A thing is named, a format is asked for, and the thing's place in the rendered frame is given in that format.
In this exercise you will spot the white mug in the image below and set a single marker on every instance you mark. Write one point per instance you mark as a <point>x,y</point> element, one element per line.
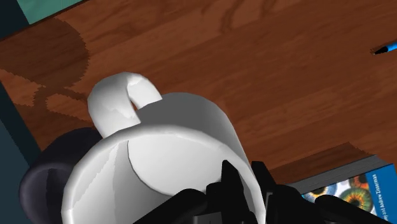
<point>173,155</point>

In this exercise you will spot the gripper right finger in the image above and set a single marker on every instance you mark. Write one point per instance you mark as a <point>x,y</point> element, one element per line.
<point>279,204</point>

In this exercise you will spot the dark purple cup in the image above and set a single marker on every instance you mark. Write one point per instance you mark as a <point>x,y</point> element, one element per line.
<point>46,180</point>

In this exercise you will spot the blue pen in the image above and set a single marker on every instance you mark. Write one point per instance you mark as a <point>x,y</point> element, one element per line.
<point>387,48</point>

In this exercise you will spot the brown wooden table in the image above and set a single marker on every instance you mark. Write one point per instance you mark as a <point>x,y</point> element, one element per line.
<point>248,77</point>

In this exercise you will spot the blue book with eye pictures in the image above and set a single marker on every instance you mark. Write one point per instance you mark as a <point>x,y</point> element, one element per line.
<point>381,186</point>

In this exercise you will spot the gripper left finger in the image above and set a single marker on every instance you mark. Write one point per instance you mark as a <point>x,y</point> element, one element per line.
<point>229,189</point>

